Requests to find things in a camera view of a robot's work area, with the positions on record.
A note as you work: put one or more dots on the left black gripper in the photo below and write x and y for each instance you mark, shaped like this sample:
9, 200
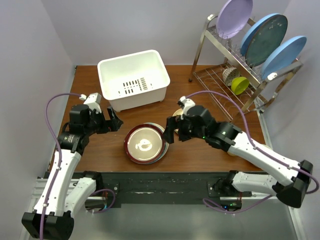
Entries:
113, 125

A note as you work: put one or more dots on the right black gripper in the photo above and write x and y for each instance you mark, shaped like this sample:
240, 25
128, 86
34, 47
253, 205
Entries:
172, 124

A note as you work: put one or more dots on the watermelon pattern white plate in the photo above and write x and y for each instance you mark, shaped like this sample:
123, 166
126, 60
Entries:
166, 147

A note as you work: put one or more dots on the red rimmed beige plate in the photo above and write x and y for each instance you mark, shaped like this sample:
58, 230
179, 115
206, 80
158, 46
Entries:
144, 143

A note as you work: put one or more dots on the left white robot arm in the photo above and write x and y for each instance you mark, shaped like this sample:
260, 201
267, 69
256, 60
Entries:
53, 216

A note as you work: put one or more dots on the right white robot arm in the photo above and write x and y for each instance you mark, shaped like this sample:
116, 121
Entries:
285, 178

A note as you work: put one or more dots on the white plastic bin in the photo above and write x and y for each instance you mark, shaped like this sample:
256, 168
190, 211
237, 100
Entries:
133, 80

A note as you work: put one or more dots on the small cream floral plate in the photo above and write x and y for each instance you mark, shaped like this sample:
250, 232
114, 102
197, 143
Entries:
178, 113

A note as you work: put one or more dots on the steel dish rack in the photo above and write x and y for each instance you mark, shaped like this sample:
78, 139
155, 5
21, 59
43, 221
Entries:
260, 94

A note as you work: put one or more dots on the patterned white bowl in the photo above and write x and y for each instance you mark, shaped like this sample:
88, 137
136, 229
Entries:
229, 74

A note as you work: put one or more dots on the lime green bowl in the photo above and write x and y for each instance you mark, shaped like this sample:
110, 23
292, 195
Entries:
239, 85

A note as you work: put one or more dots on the light blue plate behind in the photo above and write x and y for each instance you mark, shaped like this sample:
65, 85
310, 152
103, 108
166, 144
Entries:
251, 32

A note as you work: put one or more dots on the light blue plate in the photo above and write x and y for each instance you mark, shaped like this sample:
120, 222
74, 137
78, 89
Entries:
251, 32
283, 55

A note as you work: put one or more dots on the lavender plate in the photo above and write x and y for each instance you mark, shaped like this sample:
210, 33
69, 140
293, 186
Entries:
233, 17

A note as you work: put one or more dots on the dark teal plate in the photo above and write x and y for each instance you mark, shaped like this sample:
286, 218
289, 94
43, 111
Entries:
266, 39

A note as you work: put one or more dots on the light blue plate front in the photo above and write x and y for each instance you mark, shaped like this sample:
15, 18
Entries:
283, 55

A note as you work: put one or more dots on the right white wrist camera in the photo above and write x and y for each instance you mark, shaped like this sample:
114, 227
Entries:
185, 103

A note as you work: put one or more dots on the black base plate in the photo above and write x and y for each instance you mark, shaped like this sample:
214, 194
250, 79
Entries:
166, 188

